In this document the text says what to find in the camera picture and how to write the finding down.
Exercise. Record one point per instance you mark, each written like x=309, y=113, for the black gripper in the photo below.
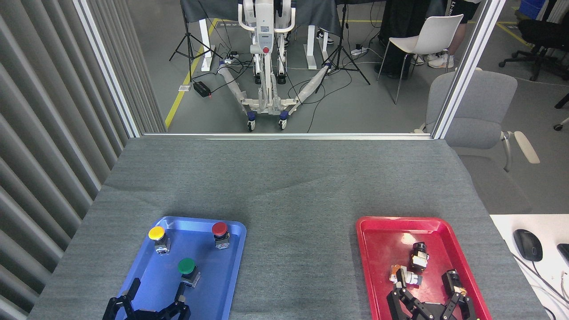
x=438, y=314
x=146, y=315

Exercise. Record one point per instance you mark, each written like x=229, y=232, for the green push button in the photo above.
x=188, y=270

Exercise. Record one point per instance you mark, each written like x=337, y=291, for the yellow push button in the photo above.
x=158, y=238

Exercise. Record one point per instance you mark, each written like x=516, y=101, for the red push button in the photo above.
x=220, y=234

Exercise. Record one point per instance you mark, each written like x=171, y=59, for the blue plastic tray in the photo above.
x=200, y=284

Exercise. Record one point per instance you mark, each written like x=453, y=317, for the red plastic tray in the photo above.
x=386, y=253

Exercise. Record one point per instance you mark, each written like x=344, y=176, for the white desk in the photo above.
x=506, y=231

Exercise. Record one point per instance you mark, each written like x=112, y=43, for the black computer mouse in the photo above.
x=528, y=244

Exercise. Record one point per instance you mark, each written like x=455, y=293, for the black flat device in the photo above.
x=564, y=252

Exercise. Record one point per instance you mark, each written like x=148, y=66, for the grey felt table cover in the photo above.
x=284, y=195

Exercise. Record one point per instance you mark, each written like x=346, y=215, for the grey office chair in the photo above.
x=480, y=111

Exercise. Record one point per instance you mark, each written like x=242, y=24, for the black power box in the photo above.
x=201, y=89

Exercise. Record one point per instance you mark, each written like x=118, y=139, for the office chair base with caster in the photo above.
x=561, y=101

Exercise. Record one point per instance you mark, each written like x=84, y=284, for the black tripod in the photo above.
x=190, y=49
x=341, y=53

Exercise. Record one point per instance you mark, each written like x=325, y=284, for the white power strip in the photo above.
x=231, y=58
x=359, y=50

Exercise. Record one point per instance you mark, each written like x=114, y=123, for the white plastic chair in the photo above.
x=433, y=38

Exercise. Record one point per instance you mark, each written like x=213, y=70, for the person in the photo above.
x=458, y=13
x=325, y=38
x=404, y=22

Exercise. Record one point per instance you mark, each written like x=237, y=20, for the white stand on wheels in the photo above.
x=266, y=40

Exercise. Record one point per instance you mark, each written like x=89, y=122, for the black office chair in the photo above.
x=540, y=31

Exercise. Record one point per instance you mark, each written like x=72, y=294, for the blue bin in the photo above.
x=531, y=8

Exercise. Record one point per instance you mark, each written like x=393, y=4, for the black switch with orange block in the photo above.
x=452, y=280

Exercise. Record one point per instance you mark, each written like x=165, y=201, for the white and orange switch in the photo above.
x=411, y=279

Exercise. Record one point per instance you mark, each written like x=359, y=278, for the black selector switch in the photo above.
x=419, y=257

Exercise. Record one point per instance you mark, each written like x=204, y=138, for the silver frame rail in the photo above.
x=289, y=136

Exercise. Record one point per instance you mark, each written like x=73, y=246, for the silver frame post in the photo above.
x=109, y=71
x=466, y=71

